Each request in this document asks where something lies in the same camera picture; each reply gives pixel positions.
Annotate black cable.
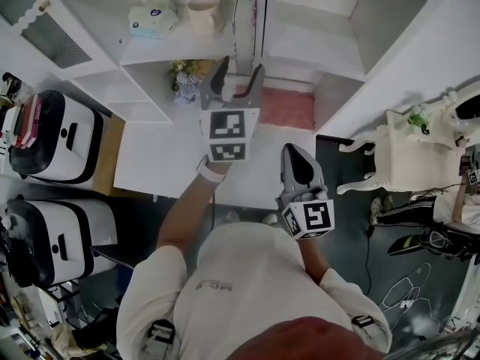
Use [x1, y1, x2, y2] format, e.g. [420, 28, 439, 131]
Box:
[363, 224, 374, 296]

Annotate pink cloth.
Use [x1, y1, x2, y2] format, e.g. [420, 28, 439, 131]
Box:
[257, 85, 316, 131]

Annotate green toy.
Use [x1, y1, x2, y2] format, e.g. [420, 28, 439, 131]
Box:
[407, 110, 431, 135]

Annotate person's right forearm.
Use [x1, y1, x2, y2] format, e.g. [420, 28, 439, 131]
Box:
[298, 234, 332, 287]

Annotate yellow and blue flower bunch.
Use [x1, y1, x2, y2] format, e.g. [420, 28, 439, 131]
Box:
[169, 58, 221, 105]

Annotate grey harness buckle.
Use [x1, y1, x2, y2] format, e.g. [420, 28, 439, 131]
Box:
[350, 313, 374, 329]
[146, 318, 177, 348]

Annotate white cable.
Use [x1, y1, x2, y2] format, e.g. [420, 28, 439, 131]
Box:
[377, 262, 442, 335]

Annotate white shelf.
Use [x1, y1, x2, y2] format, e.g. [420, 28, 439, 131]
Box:
[0, 0, 480, 203]

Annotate pale tissue packet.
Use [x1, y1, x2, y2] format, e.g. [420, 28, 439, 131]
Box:
[127, 0, 182, 40]

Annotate white case with black trim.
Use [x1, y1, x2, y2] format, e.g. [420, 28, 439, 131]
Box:
[7, 89, 105, 185]
[4, 197, 120, 288]

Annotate cream mug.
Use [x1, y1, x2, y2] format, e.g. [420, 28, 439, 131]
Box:
[186, 0, 223, 36]

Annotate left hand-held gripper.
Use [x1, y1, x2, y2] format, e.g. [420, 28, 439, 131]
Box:
[198, 55, 266, 164]

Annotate white wristband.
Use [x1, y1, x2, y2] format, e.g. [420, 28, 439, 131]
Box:
[195, 155, 228, 184]

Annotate stack of pink books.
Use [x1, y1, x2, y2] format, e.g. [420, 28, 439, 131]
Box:
[13, 94, 45, 150]

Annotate grey book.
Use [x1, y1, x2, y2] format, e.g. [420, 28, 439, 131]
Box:
[232, 0, 264, 77]

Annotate white ornate mirror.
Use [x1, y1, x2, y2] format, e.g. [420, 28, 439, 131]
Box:
[444, 86, 480, 131]

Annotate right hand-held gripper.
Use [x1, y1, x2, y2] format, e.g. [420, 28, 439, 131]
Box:
[275, 142, 336, 242]

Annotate black and green shoe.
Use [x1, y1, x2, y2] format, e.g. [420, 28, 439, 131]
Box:
[386, 233, 424, 257]

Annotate brown cap brim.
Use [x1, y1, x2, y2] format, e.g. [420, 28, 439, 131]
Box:
[231, 315, 377, 360]

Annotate ribbed glass cabinet door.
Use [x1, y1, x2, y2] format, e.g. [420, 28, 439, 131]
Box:
[0, 0, 93, 71]

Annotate person's left forearm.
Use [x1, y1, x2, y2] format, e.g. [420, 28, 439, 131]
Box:
[154, 162, 234, 264]

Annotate person's white shirt torso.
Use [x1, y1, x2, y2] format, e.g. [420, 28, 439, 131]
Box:
[115, 221, 393, 360]

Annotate white ornate table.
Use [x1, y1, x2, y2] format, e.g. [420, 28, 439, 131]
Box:
[335, 109, 470, 196]

